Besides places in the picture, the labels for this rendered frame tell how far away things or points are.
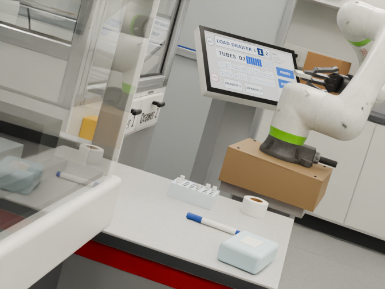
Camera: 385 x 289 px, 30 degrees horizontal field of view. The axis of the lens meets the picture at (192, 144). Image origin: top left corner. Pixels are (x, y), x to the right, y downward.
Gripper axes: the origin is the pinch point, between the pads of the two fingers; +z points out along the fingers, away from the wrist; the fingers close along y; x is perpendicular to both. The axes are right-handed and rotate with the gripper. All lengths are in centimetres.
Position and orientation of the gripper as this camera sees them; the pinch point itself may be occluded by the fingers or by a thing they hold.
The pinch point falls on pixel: (302, 74)
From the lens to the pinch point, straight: 276.5
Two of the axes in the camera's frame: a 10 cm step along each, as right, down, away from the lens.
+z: -8.8, -1.7, -4.4
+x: -3.0, -5.3, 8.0
